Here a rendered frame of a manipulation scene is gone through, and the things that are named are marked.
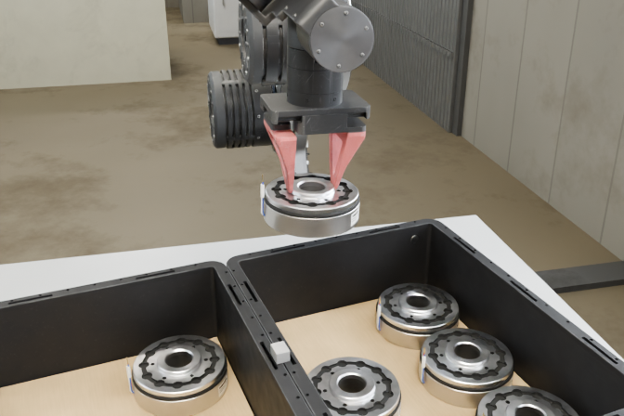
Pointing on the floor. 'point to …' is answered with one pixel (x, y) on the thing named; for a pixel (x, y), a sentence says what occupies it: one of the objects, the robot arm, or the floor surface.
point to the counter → (83, 30)
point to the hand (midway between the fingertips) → (312, 182)
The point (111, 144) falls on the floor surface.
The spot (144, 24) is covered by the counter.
